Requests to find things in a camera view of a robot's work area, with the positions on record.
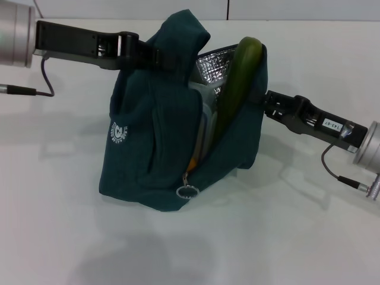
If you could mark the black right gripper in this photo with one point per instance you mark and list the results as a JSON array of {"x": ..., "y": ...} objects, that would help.
[{"x": 329, "y": 127}]

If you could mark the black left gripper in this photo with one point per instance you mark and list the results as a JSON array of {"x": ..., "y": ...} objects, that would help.
[{"x": 71, "y": 41}]

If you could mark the green cucumber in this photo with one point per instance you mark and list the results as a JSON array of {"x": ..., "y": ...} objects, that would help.
[{"x": 240, "y": 80}]

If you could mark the clear plastic food container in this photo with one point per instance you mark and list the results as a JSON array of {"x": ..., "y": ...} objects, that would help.
[{"x": 207, "y": 118}]

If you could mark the dark teal insulated lunch bag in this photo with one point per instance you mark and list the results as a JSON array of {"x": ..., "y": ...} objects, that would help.
[{"x": 148, "y": 142}]

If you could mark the orange pear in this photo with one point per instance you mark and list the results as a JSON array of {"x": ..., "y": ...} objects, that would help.
[{"x": 193, "y": 164}]

